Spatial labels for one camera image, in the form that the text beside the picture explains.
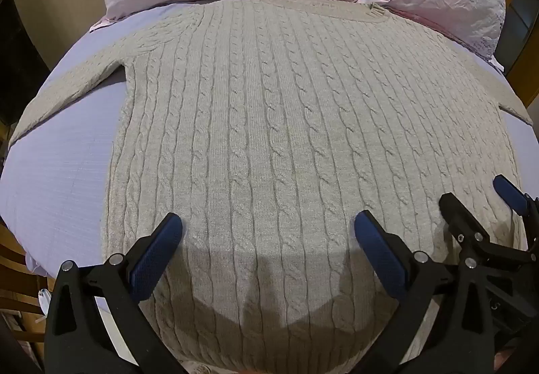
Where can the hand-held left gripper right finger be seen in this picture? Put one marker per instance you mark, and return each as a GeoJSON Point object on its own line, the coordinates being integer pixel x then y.
{"type": "Point", "coordinates": [378, 253]}

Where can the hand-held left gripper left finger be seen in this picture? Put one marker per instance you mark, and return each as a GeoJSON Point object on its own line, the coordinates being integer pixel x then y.
{"type": "Point", "coordinates": [156, 253]}

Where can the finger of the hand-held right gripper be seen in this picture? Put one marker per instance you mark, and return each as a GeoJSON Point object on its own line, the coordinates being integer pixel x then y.
{"type": "Point", "coordinates": [510, 192]}
{"type": "Point", "coordinates": [460, 215]}

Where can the lavender bed sheet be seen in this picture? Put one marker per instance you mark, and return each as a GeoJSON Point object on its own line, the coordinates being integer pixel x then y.
{"type": "Point", "coordinates": [63, 163]}

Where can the wooden bedside furniture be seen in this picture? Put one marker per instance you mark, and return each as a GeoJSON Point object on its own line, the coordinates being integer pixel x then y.
{"type": "Point", "coordinates": [19, 285]}

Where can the wooden bed frame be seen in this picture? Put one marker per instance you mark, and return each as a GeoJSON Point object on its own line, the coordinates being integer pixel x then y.
{"type": "Point", "coordinates": [522, 33]}

